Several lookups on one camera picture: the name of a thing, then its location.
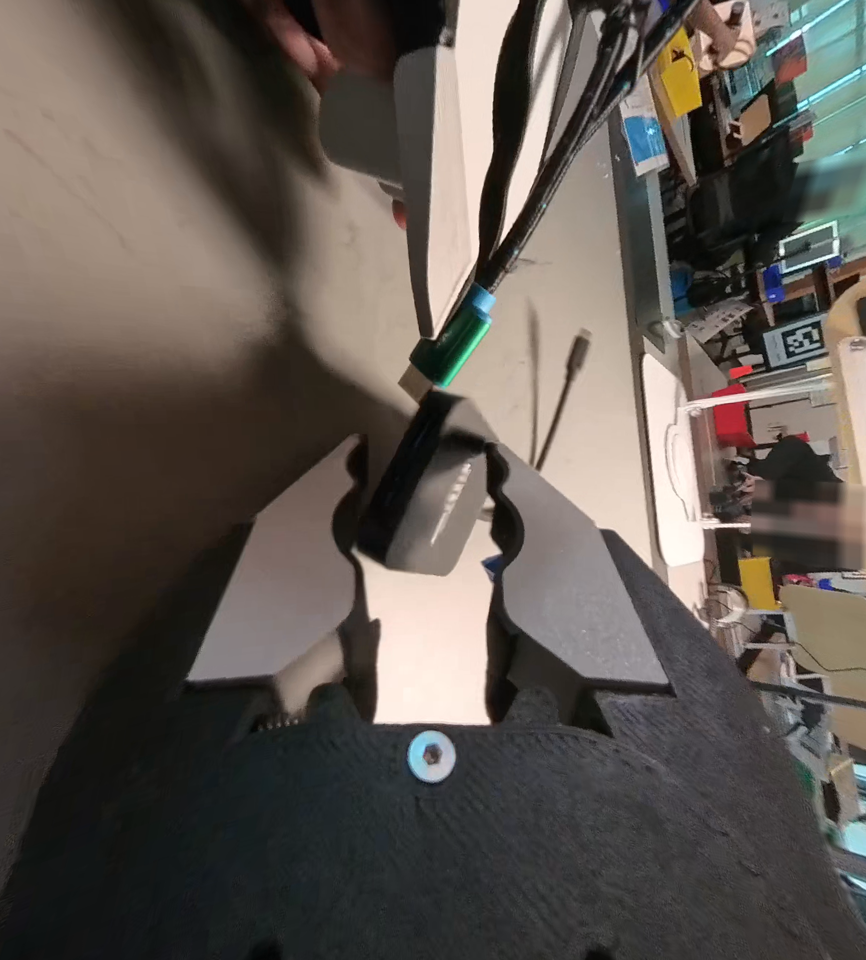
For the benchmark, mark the white boxy device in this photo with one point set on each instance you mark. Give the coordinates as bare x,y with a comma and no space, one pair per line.
725,37

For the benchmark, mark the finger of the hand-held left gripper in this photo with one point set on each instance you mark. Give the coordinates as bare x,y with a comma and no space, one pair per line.
433,187

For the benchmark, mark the yellow plastic bin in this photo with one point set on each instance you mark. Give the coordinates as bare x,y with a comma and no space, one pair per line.
677,75

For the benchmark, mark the person's left hand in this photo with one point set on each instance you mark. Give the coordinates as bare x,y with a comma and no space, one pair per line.
309,52

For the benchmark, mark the yellow box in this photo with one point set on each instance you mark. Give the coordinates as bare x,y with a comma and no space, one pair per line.
757,581

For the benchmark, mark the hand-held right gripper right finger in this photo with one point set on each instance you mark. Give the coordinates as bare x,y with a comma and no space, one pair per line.
575,600

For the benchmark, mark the blue white printed paper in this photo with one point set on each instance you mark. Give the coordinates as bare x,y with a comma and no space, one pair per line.
643,139

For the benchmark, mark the red box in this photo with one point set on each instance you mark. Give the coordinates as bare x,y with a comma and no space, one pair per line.
733,416

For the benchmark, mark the black white marker sign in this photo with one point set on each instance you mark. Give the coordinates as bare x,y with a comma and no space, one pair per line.
797,341

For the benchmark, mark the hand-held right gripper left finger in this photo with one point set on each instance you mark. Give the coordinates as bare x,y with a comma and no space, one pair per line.
283,592

